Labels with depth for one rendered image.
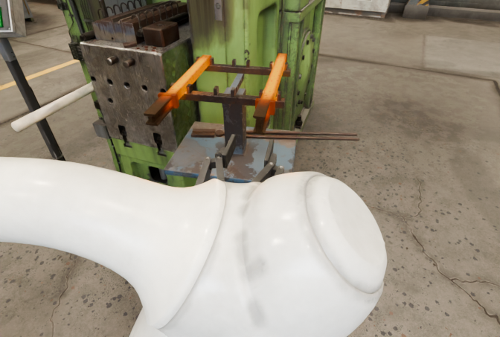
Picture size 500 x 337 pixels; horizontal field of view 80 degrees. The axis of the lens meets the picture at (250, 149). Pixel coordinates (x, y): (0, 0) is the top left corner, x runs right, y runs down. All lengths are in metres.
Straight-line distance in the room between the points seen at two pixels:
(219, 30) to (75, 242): 1.10
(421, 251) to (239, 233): 1.61
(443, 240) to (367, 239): 1.68
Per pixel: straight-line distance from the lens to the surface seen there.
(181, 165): 0.97
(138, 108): 1.35
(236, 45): 1.24
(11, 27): 1.52
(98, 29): 1.40
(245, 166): 0.94
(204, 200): 0.19
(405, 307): 1.55
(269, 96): 0.74
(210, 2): 1.23
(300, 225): 0.16
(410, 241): 1.78
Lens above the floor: 1.27
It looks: 36 degrees down
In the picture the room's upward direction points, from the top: straight up
